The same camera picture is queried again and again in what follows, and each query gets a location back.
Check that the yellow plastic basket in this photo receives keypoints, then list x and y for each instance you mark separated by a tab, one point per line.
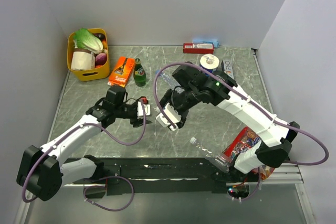
99	72

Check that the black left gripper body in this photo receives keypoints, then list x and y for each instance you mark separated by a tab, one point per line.
126	110

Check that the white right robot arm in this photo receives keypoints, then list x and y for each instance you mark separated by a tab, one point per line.
223	92

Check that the red onion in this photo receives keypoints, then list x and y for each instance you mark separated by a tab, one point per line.
101	59

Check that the toilet paper roll blue wrapper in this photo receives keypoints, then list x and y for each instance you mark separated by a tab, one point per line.
209	62

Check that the green glass bottle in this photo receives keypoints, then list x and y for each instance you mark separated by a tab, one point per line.
139	74

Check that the white paper wrapped package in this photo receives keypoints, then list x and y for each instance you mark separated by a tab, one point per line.
82	59

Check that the orange razor box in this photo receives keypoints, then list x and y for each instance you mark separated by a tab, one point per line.
122	72

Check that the red rectangular box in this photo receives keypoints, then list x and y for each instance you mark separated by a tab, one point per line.
198	48

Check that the toy napa cabbage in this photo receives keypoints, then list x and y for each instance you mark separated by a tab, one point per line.
84	39

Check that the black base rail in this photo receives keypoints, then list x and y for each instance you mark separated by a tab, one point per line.
164	175

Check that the red snack bag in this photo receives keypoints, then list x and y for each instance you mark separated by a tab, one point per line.
245	140

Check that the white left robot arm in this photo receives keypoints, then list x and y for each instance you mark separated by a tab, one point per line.
44	170

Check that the light blue packet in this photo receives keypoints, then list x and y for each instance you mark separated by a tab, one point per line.
215	43

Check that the silver toothpaste box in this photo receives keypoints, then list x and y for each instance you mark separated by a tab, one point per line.
227	67

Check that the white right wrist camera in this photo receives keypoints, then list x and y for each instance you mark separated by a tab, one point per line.
170	119

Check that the blue white bottle cap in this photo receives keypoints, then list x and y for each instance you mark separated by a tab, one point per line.
193	141

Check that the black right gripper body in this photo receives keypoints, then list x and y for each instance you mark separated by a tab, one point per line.
181	102

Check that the clear plastic bottle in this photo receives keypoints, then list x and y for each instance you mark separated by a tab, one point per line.
217	158
173	84

